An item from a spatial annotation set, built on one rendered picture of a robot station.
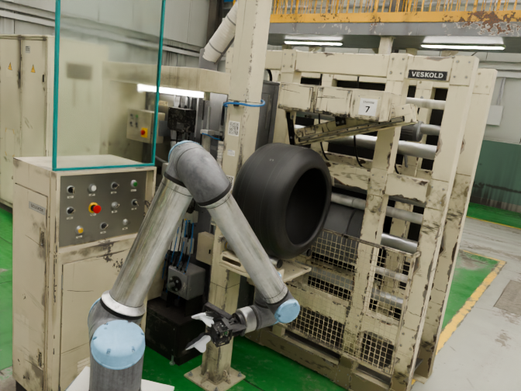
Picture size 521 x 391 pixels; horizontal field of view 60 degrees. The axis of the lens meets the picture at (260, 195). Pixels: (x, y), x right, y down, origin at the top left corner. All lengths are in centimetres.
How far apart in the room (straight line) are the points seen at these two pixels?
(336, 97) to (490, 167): 879
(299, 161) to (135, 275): 100
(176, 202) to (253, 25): 124
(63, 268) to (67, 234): 16
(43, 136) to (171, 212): 399
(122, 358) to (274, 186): 103
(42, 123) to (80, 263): 319
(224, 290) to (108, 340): 128
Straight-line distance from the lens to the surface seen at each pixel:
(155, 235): 143
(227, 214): 132
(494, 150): 1097
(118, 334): 144
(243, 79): 238
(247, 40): 240
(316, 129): 258
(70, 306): 236
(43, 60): 530
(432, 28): 756
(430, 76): 253
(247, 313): 168
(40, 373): 258
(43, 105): 530
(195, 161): 129
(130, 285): 150
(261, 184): 208
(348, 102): 234
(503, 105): 1105
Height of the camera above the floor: 167
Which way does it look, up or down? 12 degrees down
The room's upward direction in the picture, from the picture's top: 7 degrees clockwise
